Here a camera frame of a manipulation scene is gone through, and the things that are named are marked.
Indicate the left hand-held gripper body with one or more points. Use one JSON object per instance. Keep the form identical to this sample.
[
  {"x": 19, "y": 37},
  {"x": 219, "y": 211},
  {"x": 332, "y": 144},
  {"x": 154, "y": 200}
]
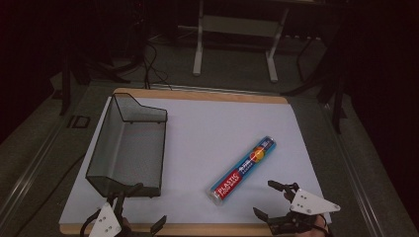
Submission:
[{"x": 106, "y": 222}]

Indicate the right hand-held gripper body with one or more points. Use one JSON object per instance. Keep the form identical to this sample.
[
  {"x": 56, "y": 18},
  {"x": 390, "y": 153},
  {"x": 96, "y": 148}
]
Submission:
[{"x": 308, "y": 205}]

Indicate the blue plastic wrap roll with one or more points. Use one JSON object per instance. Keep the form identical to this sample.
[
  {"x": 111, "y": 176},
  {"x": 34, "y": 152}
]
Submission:
[{"x": 242, "y": 170}]

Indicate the black mesh basket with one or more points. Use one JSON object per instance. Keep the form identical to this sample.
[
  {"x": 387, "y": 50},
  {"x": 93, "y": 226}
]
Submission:
[{"x": 129, "y": 148}]

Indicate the person's left hand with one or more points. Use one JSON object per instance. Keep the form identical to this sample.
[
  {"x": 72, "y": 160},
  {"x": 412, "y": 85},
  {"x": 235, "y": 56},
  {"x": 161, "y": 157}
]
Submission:
[{"x": 126, "y": 227}]

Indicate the person's right hand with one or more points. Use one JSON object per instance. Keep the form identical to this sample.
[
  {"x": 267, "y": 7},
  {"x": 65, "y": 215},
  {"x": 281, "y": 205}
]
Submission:
[{"x": 313, "y": 233}]

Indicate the white table mat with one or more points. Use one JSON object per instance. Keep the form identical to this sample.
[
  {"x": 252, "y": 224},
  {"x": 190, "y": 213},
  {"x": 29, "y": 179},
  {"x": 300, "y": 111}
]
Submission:
[{"x": 204, "y": 131}]

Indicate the black stand legs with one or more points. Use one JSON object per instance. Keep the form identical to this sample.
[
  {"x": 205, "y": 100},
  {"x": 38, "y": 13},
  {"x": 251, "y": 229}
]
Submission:
[{"x": 332, "y": 82}]

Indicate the black metal stand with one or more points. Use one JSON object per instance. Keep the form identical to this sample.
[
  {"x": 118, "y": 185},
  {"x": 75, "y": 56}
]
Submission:
[{"x": 82, "y": 72}]

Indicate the white metal stand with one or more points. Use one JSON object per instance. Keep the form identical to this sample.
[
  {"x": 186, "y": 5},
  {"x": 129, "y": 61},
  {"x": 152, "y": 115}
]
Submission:
[{"x": 237, "y": 28}]

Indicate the aluminium rail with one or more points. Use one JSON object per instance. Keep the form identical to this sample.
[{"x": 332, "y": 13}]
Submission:
[
  {"x": 357, "y": 177},
  {"x": 31, "y": 171}
]

